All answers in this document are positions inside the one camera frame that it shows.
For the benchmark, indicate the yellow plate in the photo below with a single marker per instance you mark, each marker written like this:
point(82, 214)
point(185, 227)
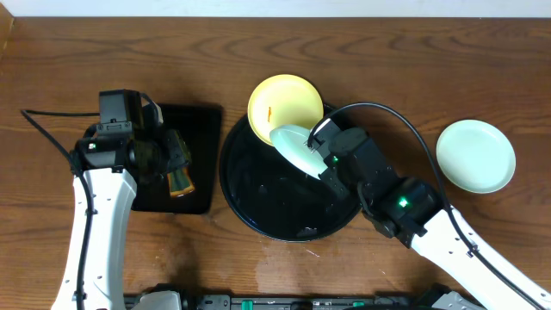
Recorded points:
point(280, 100)

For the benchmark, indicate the black round tray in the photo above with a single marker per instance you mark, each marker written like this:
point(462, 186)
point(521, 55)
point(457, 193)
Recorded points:
point(273, 197)

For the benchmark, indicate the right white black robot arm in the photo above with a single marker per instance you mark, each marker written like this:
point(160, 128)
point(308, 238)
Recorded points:
point(410, 210)

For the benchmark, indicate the light green plate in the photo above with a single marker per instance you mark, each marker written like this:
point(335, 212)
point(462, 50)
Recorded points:
point(475, 156)

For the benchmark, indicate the black rectangular tray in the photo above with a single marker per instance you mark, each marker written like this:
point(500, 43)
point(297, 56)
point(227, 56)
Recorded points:
point(199, 127)

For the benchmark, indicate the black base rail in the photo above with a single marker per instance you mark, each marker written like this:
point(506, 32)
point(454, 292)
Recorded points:
point(173, 300)

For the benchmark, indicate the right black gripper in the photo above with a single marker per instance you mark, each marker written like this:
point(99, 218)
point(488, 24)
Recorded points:
point(333, 176)

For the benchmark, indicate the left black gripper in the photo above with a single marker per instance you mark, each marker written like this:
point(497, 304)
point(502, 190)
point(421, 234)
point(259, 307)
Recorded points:
point(179, 151)

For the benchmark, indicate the mint green plate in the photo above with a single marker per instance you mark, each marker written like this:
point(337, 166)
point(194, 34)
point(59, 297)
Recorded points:
point(290, 141)

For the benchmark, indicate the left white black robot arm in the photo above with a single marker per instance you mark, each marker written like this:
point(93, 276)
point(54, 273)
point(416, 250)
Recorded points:
point(104, 188)

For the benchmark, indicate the orange green sponge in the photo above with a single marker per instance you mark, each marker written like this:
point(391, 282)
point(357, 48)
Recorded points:
point(180, 183)

